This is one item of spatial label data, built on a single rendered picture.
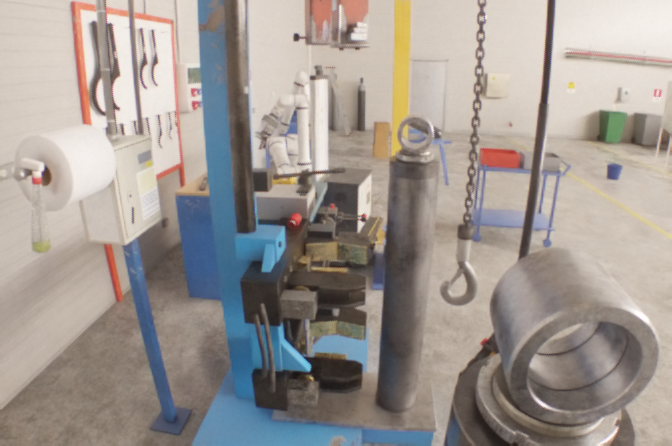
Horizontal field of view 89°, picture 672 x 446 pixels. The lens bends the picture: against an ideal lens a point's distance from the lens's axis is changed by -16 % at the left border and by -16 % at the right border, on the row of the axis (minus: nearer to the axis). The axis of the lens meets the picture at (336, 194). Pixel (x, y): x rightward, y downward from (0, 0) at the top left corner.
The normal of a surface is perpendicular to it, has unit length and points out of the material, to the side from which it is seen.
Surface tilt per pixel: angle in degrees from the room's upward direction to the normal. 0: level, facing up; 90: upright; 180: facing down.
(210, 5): 90
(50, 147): 90
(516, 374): 90
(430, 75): 90
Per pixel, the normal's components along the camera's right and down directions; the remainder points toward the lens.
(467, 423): 0.00, -0.95
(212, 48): -0.11, 0.30
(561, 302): -0.42, -0.89
